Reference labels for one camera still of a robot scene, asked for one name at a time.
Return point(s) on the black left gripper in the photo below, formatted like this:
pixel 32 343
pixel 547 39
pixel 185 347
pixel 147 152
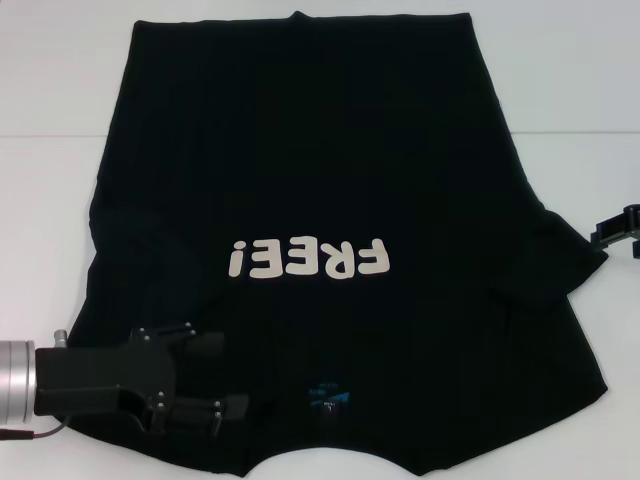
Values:
pixel 100 377

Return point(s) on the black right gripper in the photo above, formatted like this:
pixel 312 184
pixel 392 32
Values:
pixel 636 230

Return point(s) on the black shirt with FREE print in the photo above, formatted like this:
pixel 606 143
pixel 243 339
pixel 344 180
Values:
pixel 300 150

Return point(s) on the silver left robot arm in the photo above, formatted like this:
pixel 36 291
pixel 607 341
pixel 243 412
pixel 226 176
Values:
pixel 15 377

